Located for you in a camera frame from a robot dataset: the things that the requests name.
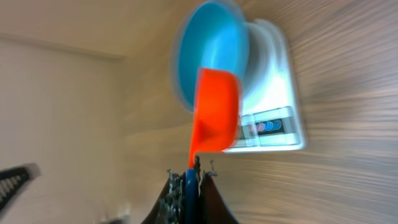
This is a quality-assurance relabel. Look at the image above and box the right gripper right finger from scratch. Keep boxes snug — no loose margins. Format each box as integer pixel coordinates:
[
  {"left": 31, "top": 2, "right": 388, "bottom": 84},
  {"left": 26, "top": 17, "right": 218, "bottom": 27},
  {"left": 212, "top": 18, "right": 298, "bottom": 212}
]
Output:
[{"left": 198, "top": 160, "right": 239, "bottom": 224}]

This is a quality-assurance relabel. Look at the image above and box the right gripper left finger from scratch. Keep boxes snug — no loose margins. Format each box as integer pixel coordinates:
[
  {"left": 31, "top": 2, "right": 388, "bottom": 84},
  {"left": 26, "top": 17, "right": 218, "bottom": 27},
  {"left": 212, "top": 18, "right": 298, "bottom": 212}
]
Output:
[{"left": 142, "top": 169, "right": 185, "bottom": 224}]

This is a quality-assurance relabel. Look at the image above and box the red plastic measuring scoop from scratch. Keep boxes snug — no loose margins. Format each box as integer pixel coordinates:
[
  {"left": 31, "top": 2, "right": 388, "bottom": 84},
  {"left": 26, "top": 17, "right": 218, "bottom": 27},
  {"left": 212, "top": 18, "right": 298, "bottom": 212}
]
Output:
[{"left": 188, "top": 68, "right": 241, "bottom": 169}]

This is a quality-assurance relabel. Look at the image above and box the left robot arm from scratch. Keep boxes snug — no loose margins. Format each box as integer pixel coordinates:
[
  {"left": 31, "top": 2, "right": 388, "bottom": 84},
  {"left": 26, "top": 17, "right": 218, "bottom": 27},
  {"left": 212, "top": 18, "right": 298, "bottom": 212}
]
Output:
[{"left": 1, "top": 163, "right": 40, "bottom": 215}]

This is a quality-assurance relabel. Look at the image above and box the white digital kitchen scale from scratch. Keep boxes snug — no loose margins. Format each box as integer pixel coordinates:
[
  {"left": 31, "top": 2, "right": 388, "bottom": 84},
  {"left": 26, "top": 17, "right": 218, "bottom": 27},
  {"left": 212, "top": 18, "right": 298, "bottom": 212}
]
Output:
[{"left": 224, "top": 19, "right": 307, "bottom": 153}]

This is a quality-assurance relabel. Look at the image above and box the teal plastic bowl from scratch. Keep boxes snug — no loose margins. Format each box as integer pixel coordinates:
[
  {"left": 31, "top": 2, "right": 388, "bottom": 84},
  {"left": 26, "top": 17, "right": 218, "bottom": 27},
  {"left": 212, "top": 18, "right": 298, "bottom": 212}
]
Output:
[{"left": 170, "top": 1, "right": 249, "bottom": 112}]

